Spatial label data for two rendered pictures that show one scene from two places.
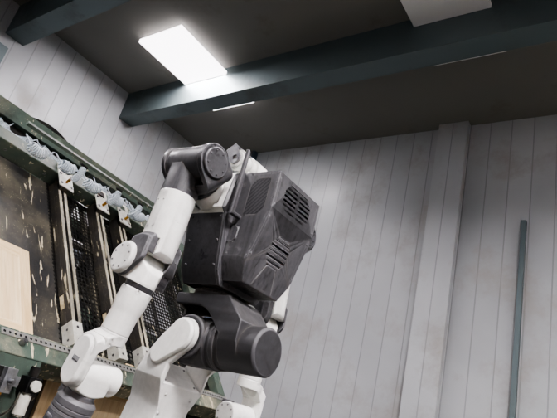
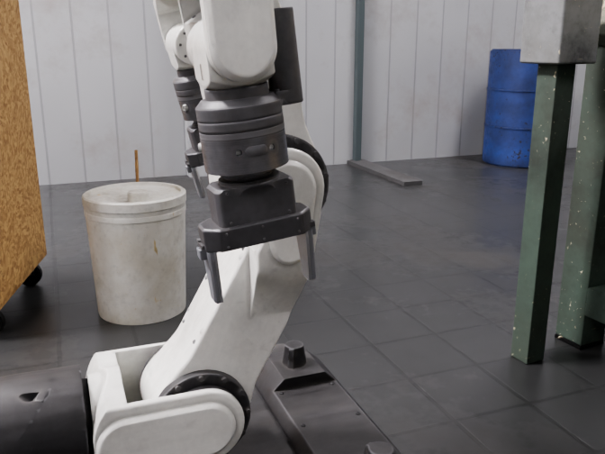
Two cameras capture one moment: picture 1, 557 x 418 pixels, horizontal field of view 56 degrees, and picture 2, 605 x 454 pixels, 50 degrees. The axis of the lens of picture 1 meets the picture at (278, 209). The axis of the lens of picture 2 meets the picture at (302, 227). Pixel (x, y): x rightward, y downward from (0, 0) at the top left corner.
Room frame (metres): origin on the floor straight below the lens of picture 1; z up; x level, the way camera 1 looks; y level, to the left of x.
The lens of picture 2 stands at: (1.95, -0.59, 0.80)
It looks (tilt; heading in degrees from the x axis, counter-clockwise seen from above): 16 degrees down; 120
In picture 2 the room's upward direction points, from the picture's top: straight up
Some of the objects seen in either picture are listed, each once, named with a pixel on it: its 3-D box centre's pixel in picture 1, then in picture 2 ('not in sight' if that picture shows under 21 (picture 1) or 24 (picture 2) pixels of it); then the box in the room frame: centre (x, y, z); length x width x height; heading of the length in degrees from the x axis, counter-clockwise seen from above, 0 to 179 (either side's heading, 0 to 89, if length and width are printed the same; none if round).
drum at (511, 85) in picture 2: not in sight; (524, 105); (1.04, 4.05, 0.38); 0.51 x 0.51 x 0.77
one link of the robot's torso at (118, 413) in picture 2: not in sight; (161, 403); (1.34, 0.06, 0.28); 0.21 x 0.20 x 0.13; 51
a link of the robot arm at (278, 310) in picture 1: (268, 299); not in sight; (1.54, -0.04, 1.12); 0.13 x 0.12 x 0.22; 141
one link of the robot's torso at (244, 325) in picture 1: (225, 333); not in sight; (1.33, 0.05, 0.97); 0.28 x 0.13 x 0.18; 51
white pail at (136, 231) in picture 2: not in sight; (137, 234); (0.57, 0.82, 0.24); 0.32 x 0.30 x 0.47; 141
